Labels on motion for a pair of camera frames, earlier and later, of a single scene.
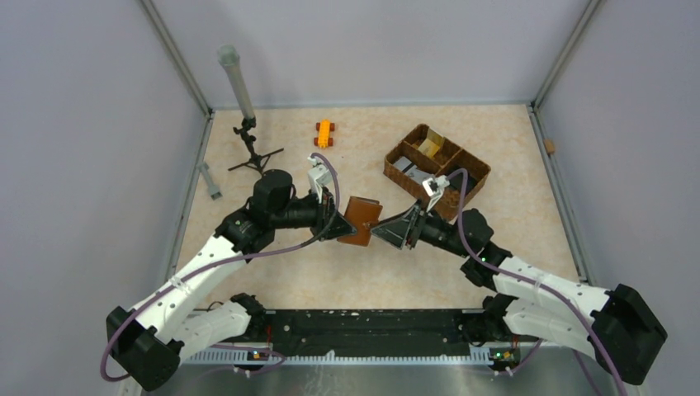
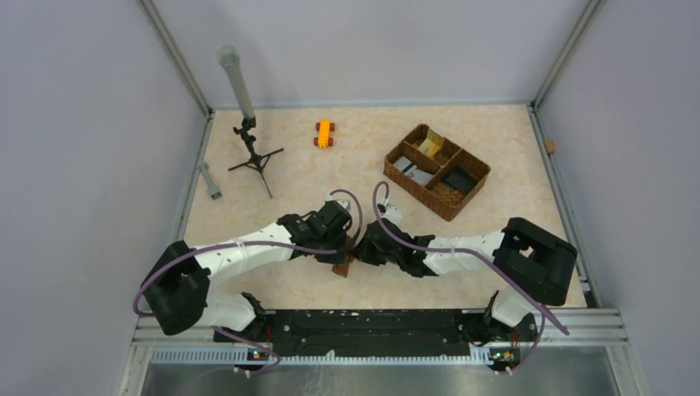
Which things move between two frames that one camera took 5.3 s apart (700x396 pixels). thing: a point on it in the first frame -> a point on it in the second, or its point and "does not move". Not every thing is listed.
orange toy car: (324, 128) does not move
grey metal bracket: (215, 191) does not move
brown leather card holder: (363, 214) -> (342, 269)
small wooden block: (550, 145) does not move
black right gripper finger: (340, 226) -> (338, 258)
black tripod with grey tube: (229, 55) does not move
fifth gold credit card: (428, 148) does not move
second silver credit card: (412, 171) does not move
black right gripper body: (437, 233) -> (371, 253)
